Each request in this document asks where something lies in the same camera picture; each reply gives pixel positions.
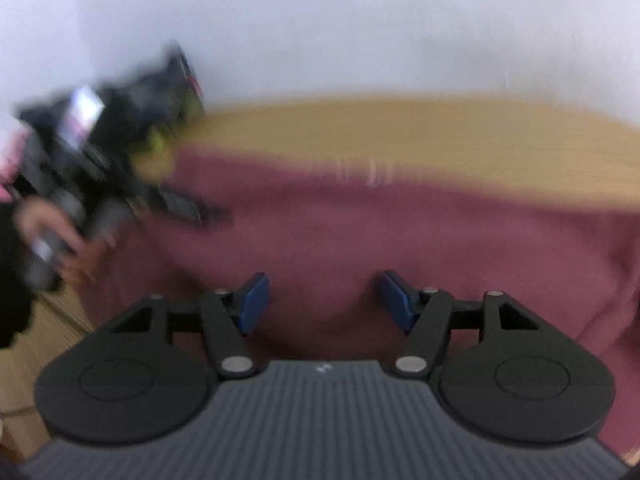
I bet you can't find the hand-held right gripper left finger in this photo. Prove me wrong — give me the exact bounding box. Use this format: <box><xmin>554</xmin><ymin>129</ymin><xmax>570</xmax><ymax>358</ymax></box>
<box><xmin>107</xmin><ymin>272</ymin><xmax>271</xmax><ymax>380</ymax></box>

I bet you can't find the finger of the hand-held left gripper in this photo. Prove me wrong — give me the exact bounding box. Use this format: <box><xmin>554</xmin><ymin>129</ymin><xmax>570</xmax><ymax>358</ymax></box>
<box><xmin>126</xmin><ymin>181</ymin><xmax>234</xmax><ymax>232</ymax></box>

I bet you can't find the blue plaid cloth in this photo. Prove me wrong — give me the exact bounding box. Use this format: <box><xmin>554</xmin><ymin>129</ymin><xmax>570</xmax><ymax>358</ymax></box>
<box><xmin>132</xmin><ymin>42</ymin><xmax>206</xmax><ymax>111</ymax></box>

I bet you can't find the bamboo mat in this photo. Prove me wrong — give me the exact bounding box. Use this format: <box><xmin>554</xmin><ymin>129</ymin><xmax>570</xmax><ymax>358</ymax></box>
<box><xmin>0</xmin><ymin>94</ymin><xmax>640</xmax><ymax>461</ymax></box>

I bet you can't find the maroon printed hoodie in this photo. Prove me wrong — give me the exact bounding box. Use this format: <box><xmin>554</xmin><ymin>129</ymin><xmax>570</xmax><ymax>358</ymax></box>
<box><xmin>75</xmin><ymin>147</ymin><xmax>640</xmax><ymax>461</ymax></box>

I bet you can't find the person's left hand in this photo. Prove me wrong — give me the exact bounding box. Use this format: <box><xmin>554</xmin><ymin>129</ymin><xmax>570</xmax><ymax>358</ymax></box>
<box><xmin>14</xmin><ymin>195</ymin><xmax>120</xmax><ymax>287</ymax></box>

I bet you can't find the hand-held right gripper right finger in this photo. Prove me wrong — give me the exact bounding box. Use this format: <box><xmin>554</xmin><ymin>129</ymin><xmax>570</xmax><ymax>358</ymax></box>
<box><xmin>376</xmin><ymin>270</ymin><xmax>541</xmax><ymax>380</ymax></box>

